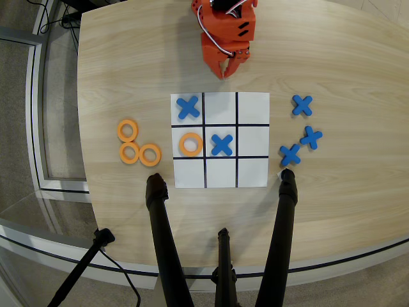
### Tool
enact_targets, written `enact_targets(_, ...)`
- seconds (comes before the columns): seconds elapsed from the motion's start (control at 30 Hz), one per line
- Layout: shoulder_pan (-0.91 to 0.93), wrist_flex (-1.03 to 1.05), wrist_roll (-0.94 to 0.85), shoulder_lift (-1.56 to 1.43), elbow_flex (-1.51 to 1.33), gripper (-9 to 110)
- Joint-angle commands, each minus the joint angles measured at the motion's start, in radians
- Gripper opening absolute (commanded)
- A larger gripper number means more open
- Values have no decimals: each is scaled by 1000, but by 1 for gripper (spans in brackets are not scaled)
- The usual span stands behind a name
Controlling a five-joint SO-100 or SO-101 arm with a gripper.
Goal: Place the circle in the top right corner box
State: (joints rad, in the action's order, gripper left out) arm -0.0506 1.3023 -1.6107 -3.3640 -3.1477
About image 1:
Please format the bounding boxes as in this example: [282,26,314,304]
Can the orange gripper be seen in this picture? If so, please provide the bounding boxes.
[200,6,258,80]

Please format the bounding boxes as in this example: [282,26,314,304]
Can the orange foam ring piece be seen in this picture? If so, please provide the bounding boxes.
[178,132,205,157]
[119,141,141,165]
[138,143,162,168]
[116,119,140,143]

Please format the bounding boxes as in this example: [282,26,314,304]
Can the white tic-tac-toe grid sheet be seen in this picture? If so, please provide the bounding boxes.
[169,91,271,189]

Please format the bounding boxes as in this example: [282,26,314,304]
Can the blue foam cross piece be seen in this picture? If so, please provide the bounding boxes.
[299,125,323,150]
[291,95,314,116]
[211,134,234,157]
[176,96,201,120]
[279,143,302,167]

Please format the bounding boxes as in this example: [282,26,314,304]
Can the black tripod leg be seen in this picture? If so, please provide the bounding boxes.
[144,173,196,307]
[254,168,299,307]

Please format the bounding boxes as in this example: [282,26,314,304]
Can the black tripod centre column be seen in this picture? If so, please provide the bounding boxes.
[210,227,239,307]

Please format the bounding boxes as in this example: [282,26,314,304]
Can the thin black stand leg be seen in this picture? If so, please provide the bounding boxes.
[47,228,116,307]

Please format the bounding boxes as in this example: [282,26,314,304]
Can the black background cables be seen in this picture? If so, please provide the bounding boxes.
[31,0,81,49]

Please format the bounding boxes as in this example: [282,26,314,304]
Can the metal glass partition frame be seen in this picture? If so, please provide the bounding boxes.
[0,26,94,203]

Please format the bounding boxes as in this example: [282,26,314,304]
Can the black floor cable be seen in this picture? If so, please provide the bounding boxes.
[98,248,142,307]

